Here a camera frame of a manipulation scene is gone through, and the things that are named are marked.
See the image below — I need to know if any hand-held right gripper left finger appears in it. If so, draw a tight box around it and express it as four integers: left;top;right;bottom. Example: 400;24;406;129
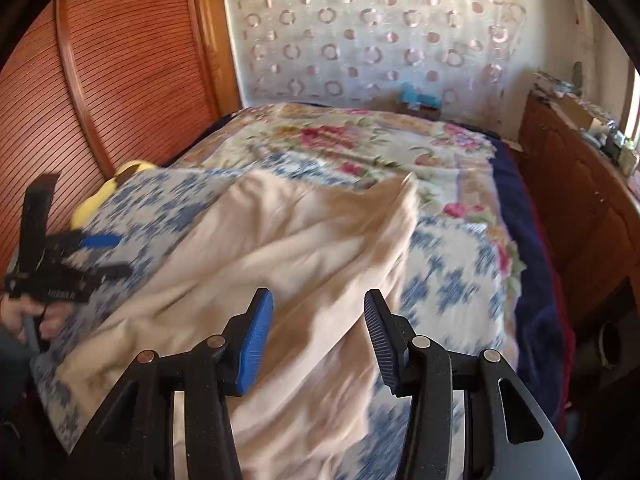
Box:
70;287;275;480

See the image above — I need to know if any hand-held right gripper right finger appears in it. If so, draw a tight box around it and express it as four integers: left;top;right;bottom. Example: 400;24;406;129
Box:
363;289;583;480

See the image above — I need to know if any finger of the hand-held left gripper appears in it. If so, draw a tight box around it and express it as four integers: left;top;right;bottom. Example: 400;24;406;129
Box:
67;263;133;291
45;232;121;261

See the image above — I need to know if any beige printed t-shirt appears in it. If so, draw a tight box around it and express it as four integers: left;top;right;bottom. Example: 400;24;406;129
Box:
55;167;421;480

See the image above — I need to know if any person's left hand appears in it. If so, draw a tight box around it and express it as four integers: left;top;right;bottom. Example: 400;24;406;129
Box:
0;292;68;353

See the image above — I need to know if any yellow cloth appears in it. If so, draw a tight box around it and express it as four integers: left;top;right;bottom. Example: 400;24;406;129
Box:
70;160;156;228

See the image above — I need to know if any white blue floral cloth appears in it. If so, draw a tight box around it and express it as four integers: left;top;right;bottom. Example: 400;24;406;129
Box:
30;152;518;480

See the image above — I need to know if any navy blue blanket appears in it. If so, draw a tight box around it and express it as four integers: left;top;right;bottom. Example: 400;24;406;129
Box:
490;132;571;426

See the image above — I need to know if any wooden louvered wardrobe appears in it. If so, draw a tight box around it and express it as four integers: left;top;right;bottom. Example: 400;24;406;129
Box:
0;0;246;281

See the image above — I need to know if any dark red blanket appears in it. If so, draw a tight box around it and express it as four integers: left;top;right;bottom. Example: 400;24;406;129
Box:
505;140;578;428

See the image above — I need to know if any pastel floral blanket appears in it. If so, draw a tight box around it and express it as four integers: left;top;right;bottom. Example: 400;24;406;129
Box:
167;102;526;311

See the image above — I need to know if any dark waste bin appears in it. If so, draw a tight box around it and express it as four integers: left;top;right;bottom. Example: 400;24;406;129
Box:
597;320;632;368

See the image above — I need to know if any wooden cabinet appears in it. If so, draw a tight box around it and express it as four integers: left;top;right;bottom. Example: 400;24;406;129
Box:
517;92;640;331

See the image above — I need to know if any blue plastic object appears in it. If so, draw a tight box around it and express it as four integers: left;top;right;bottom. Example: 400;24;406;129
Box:
400;82;443;111

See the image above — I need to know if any cardboard box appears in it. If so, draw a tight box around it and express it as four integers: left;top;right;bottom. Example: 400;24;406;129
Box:
555;95;598;128

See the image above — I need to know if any pile of papers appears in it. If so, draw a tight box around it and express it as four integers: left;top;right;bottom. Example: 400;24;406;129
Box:
530;71;583;98

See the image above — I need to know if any white circle-patterned curtain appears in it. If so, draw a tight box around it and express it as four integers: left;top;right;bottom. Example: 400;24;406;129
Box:
220;0;531;116

